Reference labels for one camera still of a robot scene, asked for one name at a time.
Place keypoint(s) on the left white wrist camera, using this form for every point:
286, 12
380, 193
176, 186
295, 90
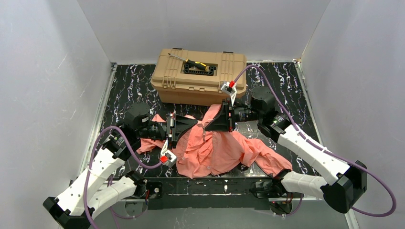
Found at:
167, 158

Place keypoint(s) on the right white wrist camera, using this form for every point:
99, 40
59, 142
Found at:
230, 89

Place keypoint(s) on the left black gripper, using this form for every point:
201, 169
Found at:
171, 127

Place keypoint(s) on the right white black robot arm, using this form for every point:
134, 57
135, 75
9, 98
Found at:
340, 185

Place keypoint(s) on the tan plastic toolbox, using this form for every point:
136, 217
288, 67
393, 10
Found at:
176, 87

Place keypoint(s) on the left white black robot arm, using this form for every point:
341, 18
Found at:
85, 199

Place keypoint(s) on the black toolbox handle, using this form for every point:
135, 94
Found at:
189, 69

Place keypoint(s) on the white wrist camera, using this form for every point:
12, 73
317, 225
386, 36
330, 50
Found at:
167, 158
230, 89

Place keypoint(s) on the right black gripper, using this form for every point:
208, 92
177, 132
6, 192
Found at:
229, 116

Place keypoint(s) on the pink jacket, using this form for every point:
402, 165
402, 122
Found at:
201, 153

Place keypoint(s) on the black yellow screwdriver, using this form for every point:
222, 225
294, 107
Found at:
198, 65

